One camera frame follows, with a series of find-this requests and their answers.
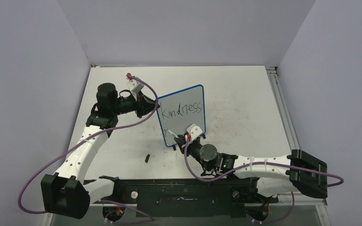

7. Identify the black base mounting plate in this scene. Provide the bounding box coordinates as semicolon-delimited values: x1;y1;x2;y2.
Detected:
104;178;279;218

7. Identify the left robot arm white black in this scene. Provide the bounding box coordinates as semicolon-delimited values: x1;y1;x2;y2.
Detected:
41;79;157;219

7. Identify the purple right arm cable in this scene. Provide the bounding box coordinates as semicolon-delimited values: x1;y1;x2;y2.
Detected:
183;137;345;188

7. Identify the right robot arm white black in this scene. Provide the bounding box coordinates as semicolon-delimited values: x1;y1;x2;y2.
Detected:
174;135;328;202

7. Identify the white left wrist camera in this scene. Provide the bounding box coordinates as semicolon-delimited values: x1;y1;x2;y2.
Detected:
126;73;144;94

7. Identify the blue framed whiteboard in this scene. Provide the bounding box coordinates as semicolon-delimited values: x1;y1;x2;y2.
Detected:
156;84;206;147

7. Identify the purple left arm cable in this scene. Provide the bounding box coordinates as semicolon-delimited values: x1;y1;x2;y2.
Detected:
17;74;158;215

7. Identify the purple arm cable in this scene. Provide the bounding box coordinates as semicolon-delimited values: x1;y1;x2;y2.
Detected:
183;137;345;188
17;74;158;215

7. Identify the aluminium rail right side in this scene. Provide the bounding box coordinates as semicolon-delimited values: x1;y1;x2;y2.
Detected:
265;66;300;149

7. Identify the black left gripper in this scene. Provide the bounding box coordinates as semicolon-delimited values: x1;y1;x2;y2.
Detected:
112;90;159;119

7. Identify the black marker cap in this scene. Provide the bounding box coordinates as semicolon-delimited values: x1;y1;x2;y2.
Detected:
145;154;150;163

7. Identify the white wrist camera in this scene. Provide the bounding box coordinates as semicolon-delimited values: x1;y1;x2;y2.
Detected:
185;123;203;142
126;73;144;94

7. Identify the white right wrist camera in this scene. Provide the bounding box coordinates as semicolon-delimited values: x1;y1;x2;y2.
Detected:
185;123;203;142

